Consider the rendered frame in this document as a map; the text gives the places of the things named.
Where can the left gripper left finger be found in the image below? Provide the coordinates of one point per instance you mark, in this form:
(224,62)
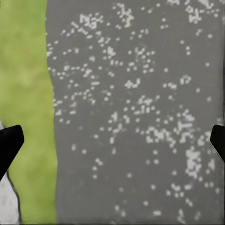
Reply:
(11,140)

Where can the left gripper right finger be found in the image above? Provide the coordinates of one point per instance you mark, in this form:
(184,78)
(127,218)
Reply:
(217,138)

